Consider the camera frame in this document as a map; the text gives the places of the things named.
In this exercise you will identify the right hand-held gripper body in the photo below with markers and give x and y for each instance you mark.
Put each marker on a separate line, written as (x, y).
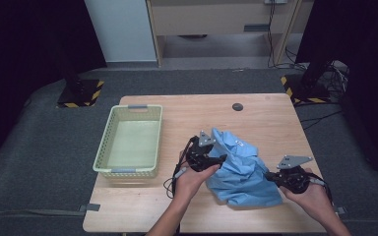
(295, 180)

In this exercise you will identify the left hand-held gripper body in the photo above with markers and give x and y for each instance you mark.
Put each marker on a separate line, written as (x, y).
(198, 157)

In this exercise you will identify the light blue shirt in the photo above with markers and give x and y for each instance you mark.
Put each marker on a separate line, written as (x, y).
(242, 177)

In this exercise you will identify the pale green plastic basket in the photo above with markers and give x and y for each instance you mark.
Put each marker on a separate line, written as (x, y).
(134, 144)

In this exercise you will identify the person's left hand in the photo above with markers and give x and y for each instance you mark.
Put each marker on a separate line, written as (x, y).
(188, 183)

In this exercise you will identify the person's right hand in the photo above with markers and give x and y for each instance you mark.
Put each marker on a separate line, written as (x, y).
(315, 201)

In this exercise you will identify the dark round table grommet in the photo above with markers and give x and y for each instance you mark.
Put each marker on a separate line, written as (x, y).
(237, 106)

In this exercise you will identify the grey tape strip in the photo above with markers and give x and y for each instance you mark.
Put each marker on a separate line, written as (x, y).
(342, 210)
(92, 207)

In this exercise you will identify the black stand with striped base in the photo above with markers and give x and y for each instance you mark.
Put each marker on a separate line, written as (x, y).
(78, 93)
(308, 88)

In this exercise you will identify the black curtain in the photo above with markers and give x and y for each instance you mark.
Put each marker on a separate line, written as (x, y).
(367, 65)
(19, 49)

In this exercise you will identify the white cabinet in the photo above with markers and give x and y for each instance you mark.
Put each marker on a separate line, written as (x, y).
(121, 29)

